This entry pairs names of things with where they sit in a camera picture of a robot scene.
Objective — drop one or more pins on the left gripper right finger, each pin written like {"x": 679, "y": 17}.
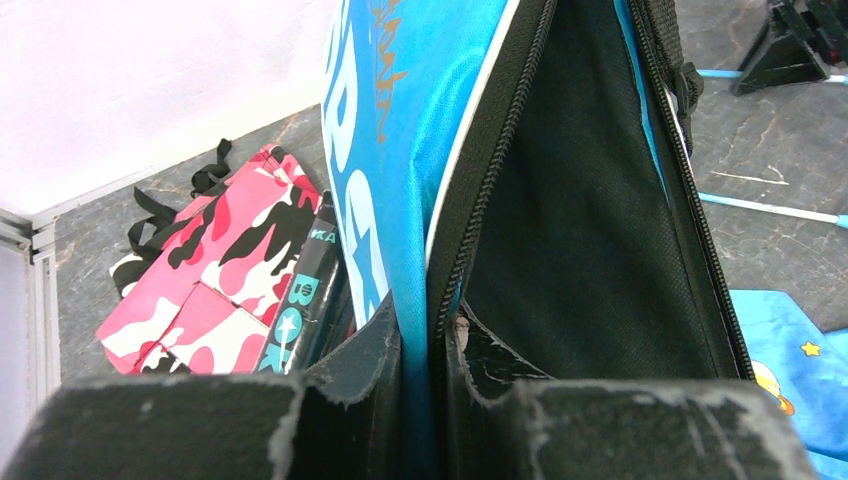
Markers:
{"x": 507, "y": 420}

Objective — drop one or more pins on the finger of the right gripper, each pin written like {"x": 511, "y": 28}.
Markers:
{"x": 785, "y": 43}

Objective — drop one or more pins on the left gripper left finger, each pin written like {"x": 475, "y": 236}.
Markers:
{"x": 339, "y": 419}

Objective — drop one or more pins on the blue badminton racket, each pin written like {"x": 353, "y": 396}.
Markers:
{"x": 774, "y": 78}
{"x": 839, "y": 220}

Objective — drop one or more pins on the black shuttlecock tube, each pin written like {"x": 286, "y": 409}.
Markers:
{"x": 311, "y": 316}

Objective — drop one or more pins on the blue sport racket bag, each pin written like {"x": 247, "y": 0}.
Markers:
{"x": 528, "y": 162}

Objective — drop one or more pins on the pink camouflage shorts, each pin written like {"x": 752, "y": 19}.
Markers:
{"x": 201, "y": 286}

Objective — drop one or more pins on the blue astronaut print cloth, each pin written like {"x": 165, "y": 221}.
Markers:
{"x": 803, "y": 369}

